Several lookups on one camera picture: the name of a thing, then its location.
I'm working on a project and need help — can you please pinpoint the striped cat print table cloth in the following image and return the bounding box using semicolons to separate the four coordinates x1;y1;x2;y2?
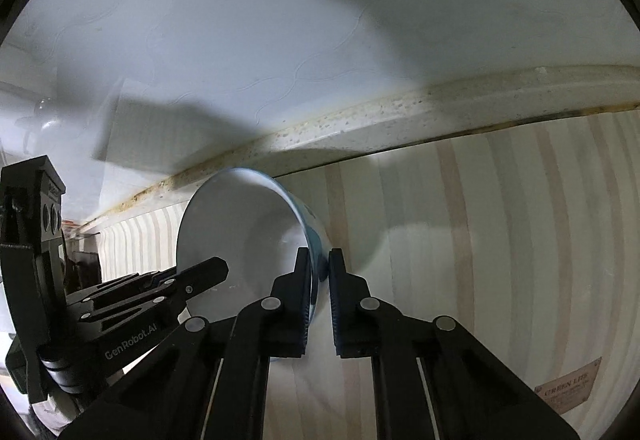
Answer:
97;108;640;440

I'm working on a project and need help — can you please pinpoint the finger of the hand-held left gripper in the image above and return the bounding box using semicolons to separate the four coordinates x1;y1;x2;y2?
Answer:
64;270;178;306
77;257;230;323

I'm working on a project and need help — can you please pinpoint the brown cloth label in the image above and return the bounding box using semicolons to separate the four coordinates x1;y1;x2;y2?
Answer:
534;356;603;416

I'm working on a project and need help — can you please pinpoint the white bowl with blue pattern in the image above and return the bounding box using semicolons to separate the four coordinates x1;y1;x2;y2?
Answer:
176;167;331;361

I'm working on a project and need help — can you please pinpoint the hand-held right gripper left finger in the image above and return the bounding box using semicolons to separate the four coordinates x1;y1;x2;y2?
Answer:
57;247;316;440

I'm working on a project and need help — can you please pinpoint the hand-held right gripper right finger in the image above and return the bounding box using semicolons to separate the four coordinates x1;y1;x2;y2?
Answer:
327;247;583;440

